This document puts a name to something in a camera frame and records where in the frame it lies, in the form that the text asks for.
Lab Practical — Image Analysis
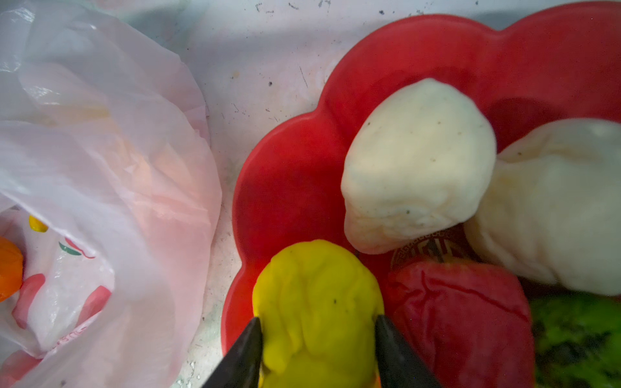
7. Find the orange fake tangerine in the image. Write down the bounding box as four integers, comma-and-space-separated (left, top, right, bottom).
0, 237, 24, 302

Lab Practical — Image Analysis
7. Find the red fake strawberry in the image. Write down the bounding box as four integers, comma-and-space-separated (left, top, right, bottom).
380, 255, 535, 388

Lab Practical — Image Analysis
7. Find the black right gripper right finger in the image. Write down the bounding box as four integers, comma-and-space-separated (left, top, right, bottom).
375, 315, 442, 388

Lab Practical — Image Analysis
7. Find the yellow fake lemon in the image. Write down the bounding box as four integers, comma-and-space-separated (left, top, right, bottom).
252, 239, 384, 387

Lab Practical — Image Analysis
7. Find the red flower-shaped plate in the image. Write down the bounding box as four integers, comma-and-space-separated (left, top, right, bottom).
223, 1, 620, 355

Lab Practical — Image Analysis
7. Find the green fake fruit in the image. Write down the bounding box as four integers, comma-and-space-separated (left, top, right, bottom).
530, 293, 620, 387

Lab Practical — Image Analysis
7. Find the pink plastic bag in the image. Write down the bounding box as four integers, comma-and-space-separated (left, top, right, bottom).
1, 1, 223, 387

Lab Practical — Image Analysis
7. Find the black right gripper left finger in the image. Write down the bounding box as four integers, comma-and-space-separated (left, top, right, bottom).
202, 317, 264, 388

